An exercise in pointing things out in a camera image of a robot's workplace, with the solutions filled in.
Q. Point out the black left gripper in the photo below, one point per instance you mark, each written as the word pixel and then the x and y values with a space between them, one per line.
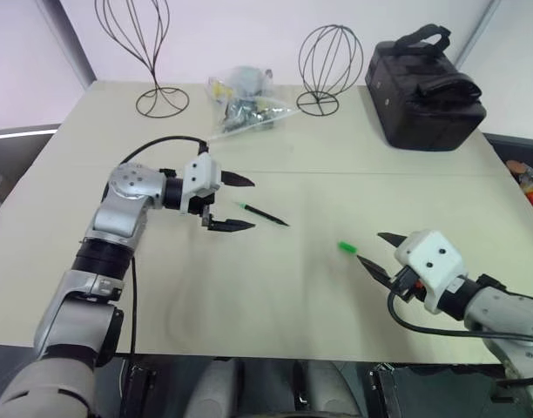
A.
pixel 203 207

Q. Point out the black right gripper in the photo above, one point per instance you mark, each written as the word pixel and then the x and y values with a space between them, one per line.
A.
pixel 406 285

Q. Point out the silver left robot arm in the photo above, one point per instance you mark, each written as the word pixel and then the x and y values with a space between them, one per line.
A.
pixel 118 209

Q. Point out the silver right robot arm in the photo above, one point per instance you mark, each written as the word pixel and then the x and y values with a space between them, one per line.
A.
pixel 497 318

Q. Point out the black pen with green end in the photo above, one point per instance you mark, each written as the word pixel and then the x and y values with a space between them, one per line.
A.
pixel 261 213

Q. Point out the small green cap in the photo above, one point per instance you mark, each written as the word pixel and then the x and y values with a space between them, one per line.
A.
pixel 347 247

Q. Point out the clear plastic bag of items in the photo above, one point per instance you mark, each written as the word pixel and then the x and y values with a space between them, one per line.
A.
pixel 244 102

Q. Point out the bin of colourful items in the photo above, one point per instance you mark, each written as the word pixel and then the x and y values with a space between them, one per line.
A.
pixel 528 185

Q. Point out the black carrying case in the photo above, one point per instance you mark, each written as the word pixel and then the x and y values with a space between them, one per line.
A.
pixel 423 91

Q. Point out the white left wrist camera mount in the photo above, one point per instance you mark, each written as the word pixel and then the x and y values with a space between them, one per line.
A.
pixel 200 176

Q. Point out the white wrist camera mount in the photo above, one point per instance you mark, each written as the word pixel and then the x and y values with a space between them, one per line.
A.
pixel 429 265
pixel 200 176

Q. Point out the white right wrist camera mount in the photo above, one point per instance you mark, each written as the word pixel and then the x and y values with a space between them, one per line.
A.
pixel 429 265

